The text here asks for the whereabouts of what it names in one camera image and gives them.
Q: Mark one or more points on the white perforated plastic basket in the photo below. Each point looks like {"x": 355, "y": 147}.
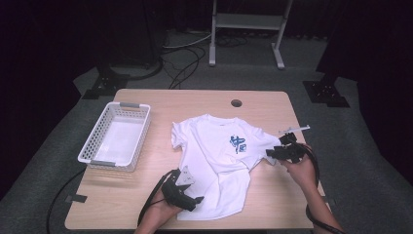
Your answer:
{"x": 113, "y": 139}

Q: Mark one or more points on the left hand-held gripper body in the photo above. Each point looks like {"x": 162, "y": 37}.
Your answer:
{"x": 173, "y": 191}

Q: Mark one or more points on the person's right hand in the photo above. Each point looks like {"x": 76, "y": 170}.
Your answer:
{"x": 302, "y": 174}

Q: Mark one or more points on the white metal stand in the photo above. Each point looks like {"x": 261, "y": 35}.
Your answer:
{"x": 246, "y": 21}

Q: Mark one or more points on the black curtain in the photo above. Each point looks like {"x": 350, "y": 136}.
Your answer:
{"x": 383, "y": 65}
{"x": 48, "y": 48}

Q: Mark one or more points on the white t-shirt with blue print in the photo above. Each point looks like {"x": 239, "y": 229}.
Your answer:
{"x": 211, "y": 146}

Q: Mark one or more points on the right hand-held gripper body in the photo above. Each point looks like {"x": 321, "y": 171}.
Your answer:
{"x": 292, "y": 151}

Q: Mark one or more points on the dark tape strip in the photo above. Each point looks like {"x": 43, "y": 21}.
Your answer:
{"x": 76, "y": 198}

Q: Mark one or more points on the black stand base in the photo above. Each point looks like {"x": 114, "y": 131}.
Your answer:
{"x": 324, "y": 94}
{"x": 105, "y": 84}

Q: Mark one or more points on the person's left hand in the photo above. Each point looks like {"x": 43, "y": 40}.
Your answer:
{"x": 162, "y": 209}

